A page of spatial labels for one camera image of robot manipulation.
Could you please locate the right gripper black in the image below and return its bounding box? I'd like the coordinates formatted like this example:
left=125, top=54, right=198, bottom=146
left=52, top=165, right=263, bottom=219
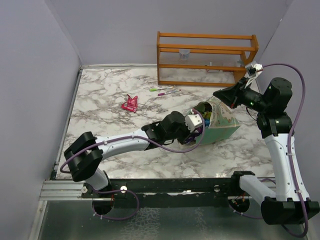
left=214, top=76, right=270, bottom=113

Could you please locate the purple snack packet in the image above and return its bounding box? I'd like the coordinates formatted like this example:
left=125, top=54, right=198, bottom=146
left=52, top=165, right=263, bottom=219
left=184, top=126, right=205, bottom=146

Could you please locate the green paper bag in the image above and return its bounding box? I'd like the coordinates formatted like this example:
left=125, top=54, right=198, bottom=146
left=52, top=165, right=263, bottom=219
left=183, top=96, right=240, bottom=146

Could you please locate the red snack packet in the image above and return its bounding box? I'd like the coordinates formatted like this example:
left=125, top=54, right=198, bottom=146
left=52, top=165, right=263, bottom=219
left=121, top=94, right=138, bottom=113

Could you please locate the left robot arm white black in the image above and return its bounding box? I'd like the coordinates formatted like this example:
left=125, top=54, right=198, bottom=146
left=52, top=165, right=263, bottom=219
left=60, top=109, right=205, bottom=198

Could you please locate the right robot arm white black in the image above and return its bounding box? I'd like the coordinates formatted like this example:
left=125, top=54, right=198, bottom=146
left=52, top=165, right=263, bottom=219
left=213, top=77, right=320, bottom=225

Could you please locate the blue m&m snack packet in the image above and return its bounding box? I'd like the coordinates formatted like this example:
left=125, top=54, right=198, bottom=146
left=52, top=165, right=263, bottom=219
left=204, top=119, right=211, bottom=127

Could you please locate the green yellow snack packet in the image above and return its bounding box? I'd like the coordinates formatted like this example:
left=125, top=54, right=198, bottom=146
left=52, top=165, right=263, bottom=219
left=202, top=111, right=212, bottom=121

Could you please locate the orange wooden rack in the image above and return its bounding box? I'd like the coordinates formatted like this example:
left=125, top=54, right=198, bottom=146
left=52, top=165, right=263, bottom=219
left=156, top=31, right=259, bottom=87

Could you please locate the green capped marker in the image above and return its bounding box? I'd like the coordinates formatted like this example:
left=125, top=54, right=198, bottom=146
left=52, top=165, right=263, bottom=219
left=149, top=86, right=174, bottom=92

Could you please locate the small clear plastic cup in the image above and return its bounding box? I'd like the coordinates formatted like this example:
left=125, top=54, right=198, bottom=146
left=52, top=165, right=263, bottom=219
left=179, top=49, right=190, bottom=60

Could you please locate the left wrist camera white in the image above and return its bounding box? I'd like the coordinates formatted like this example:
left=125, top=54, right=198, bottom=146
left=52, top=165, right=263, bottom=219
left=184, top=109, right=203, bottom=133

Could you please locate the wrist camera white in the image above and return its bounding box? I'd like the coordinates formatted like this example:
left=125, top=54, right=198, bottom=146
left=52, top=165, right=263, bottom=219
left=184, top=109, right=203, bottom=133
left=245, top=61, right=263, bottom=88

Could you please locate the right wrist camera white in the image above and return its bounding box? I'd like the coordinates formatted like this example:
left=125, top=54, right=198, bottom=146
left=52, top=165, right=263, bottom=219
left=245, top=61, right=263, bottom=88

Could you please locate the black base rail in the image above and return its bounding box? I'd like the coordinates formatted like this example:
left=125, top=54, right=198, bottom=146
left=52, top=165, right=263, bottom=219
left=81, top=171, right=254, bottom=209

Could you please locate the aluminium frame rail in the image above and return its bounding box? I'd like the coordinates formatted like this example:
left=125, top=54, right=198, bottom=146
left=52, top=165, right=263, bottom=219
left=39, top=180, right=84, bottom=201

